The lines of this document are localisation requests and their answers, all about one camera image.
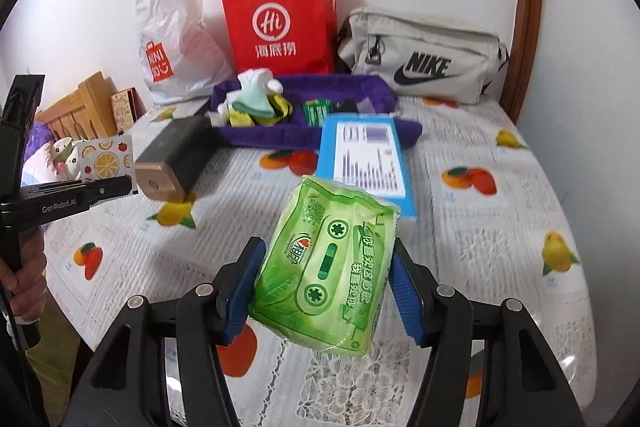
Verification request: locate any fruit pattern white box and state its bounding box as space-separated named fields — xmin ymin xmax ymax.
xmin=75 ymin=134 xmax=138 ymax=194

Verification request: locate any patterned kraft notebook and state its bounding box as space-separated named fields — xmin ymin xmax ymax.
xmin=111 ymin=88 xmax=144 ymax=133

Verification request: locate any blue cardboard box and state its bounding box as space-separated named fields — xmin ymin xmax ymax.
xmin=316 ymin=114 xmax=418 ymax=221

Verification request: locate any red Haidilao paper bag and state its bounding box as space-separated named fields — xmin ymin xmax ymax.
xmin=221 ymin=0 xmax=337 ymax=77

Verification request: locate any yellow black striped sock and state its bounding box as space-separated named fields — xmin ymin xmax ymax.
xmin=229 ymin=94 xmax=294 ymax=128

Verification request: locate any green card packet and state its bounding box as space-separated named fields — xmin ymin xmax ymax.
xmin=303 ymin=98 xmax=332 ymax=127

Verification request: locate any grey Nike waist bag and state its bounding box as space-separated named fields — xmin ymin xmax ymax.
xmin=337 ymin=6 xmax=509 ymax=104

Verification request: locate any dark green book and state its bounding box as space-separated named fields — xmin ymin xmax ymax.
xmin=134 ymin=115 xmax=215 ymax=202

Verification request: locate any brown wooden door frame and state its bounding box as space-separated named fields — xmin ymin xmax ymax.
xmin=499 ymin=0 xmax=544 ymax=122

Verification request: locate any green tissue pack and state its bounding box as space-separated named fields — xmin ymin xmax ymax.
xmin=250 ymin=176 xmax=399 ymax=357

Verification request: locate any person's left hand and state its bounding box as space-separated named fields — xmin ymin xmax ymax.
xmin=1 ymin=228 xmax=47 ymax=322

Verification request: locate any white plush toy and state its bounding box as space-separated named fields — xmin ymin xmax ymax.
xmin=21 ymin=138 xmax=80 ymax=186

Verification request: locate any purple fabric tray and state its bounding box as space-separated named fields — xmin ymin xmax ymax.
xmin=216 ymin=74 xmax=397 ymax=150

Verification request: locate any white Miniso plastic bag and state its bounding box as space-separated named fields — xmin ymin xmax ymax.
xmin=134 ymin=0 xmax=232 ymax=105

